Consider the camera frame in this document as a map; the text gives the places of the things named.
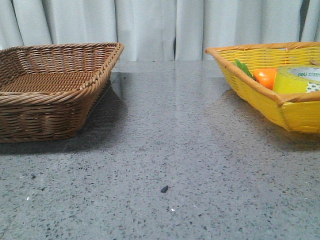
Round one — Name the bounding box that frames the orange toy carrot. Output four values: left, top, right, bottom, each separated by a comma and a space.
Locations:
234, 59, 277, 90

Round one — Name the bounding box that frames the yellow wicker basket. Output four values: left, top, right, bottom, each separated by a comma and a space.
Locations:
205, 42, 320, 133

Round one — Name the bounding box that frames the small black debris piece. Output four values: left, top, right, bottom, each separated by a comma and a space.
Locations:
160, 185, 169, 193

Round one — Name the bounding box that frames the brown wicker basket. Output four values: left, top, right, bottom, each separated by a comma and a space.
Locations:
0, 42, 124, 143

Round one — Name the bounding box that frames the yellow tape roll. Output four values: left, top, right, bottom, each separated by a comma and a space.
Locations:
273, 65, 320, 94

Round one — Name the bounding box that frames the white curtain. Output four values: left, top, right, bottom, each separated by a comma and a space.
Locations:
0, 0, 320, 61

